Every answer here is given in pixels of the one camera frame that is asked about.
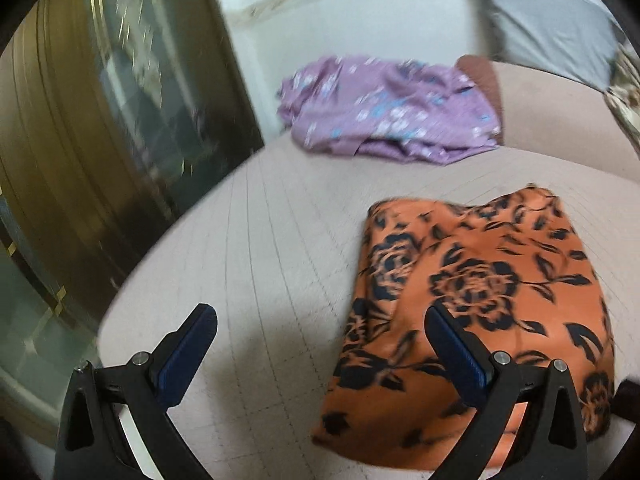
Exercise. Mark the grey pillow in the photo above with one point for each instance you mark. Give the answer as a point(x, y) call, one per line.
point(574, 39)

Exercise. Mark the cream floral blanket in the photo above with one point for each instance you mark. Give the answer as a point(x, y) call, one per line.
point(623, 94)

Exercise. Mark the orange black floral blouse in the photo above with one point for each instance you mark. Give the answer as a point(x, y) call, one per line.
point(513, 272)

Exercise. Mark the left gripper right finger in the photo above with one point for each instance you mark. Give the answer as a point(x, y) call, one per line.
point(549, 443)

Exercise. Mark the purple floral cloth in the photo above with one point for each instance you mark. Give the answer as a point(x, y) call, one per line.
point(408, 111)

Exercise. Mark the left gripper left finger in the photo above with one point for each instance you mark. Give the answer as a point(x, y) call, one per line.
point(108, 410)

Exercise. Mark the wooden glass door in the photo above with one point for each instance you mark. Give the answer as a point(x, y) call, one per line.
point(117, 117)

